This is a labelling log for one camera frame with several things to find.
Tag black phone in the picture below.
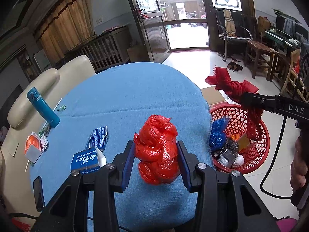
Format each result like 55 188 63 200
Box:
33 176 45 212

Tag wooden chair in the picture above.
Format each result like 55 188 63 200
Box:
280 49 309 102

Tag striped towel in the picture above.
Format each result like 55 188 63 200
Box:
222 10 236 37

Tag cardboard box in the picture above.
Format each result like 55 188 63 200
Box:
127 46 145 62

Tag teal thermos bottle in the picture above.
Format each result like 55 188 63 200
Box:
26 87 60 128

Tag wooden stool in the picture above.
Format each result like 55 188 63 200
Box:
244 39 276 79

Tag black cable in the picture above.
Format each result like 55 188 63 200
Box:
260 115 300 200

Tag cream leather sofa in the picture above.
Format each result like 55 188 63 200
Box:
0 55 96 220

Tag green candy wrappers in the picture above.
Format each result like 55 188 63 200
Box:
39 122 51 136

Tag red mesh bag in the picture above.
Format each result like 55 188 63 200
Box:
205 66 265 142

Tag red plastic basket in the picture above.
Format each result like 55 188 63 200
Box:
209 103 270 174

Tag silver foil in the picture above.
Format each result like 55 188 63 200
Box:
216 148 236 167

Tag person's right hand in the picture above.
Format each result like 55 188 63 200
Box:
290 135 309 193

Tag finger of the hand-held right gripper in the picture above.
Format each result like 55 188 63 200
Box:
240 92 277 113

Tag blue toothpaste box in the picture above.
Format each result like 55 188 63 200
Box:
85 126 108 153
71 146 100 175

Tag white standing air conditioner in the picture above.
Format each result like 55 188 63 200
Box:
33 49 52 72

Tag flat cardboard sheet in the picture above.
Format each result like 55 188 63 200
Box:
200 86 233 109

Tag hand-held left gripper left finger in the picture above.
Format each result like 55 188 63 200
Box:
31 140 136 232

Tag red tassel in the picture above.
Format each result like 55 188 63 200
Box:
11 219 32 232

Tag red plastic bag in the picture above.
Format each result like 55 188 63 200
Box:
133 115 181 185

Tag black television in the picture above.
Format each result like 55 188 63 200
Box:
0 84 23 126

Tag blue tablecloth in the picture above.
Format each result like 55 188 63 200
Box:
29 62 213 232

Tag wooden crib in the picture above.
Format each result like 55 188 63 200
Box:
65 26 132 72

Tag white straw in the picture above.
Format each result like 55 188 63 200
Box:
53 98 63 113

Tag white tube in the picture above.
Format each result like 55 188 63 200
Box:
94 146 107 167

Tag beige curtain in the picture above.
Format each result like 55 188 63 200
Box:
34 0 94 63

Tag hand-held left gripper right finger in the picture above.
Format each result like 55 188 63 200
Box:
176 140 278 232

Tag orange and white box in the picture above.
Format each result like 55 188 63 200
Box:
24 132 43 163

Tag black metal chair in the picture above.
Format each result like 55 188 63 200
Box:
238 13 263 41
215 9 254 62

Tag blue plastic bag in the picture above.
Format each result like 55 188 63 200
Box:
208 117 230 151

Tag dark glass desk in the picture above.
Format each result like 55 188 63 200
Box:
264 10 309 54

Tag dark clear plastic bag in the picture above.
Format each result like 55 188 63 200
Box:
212 138 239 157

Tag red white yellow cigarette box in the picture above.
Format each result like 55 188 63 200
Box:
238 133 254 153

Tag pink cloth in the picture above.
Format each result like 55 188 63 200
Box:
275 218 298 232

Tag dark wooden cabinet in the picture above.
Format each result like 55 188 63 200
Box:
17 48 37 80

